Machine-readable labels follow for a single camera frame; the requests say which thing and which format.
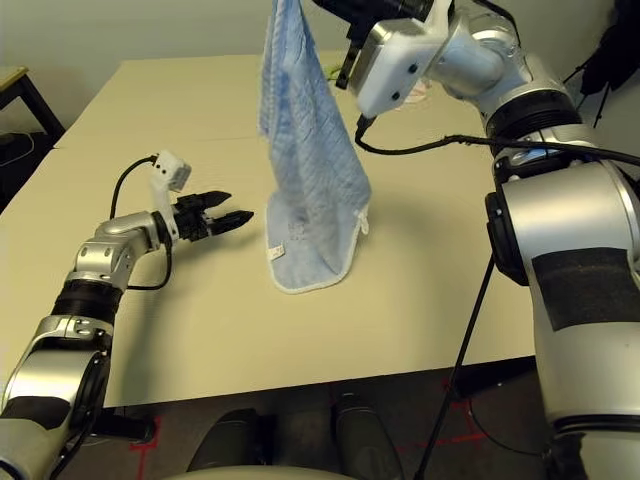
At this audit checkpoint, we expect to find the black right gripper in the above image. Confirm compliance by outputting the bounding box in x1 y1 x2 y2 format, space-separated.
312 0 436 91

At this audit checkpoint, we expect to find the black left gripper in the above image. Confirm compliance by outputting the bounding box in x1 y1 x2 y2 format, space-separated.
169 190 255 242

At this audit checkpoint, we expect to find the light blue terry towel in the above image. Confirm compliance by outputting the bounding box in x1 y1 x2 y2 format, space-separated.
257 0 374 296

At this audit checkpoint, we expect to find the grey left robot leg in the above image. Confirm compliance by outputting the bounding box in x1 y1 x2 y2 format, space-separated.
187 409 274 474

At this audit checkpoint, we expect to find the grey robot leg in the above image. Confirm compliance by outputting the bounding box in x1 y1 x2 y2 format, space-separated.
332 392 404 480
187 409 274 474

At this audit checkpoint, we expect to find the black table foot bar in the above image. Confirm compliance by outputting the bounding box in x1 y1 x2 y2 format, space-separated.
447 359 539 399
92 414 156 441

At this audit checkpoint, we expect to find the grey right robot leg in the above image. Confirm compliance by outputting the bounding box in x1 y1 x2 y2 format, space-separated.
332 392 404 480

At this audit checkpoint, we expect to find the grey robot torso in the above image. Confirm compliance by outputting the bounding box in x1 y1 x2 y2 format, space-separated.
187 464 346 480

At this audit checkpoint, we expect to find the black tripod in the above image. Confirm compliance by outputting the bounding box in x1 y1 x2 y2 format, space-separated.
562 9 640 129

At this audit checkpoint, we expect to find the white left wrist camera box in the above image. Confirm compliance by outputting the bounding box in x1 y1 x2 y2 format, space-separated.
148 149 194 241

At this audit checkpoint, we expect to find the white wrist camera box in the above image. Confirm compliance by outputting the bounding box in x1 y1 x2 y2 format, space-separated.
347 18 451 117
148 149 194 241

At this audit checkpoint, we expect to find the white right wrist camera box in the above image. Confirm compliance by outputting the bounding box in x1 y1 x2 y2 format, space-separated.
347 18 451 117

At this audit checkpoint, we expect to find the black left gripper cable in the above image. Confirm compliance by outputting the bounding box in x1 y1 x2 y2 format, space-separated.
127 239 174 292

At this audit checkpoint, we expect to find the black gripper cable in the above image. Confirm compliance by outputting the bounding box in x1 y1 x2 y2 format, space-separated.
467 0 524 49
127 239 174 292

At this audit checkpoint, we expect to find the black left wrist camera cable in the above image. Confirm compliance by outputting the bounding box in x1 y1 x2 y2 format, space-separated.
109 155 159 221

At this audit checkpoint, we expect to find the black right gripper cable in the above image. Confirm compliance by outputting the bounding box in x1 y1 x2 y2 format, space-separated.
467 0 524 49

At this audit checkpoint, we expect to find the thin white cable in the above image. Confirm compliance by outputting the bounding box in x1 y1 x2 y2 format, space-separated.
0 130 37 167

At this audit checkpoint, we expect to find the wooden side table black frame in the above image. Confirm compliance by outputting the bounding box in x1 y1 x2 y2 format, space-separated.
0 64 66 146

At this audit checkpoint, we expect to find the black right arm trailing cable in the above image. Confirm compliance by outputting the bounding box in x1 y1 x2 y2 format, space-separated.
414 254 496 480

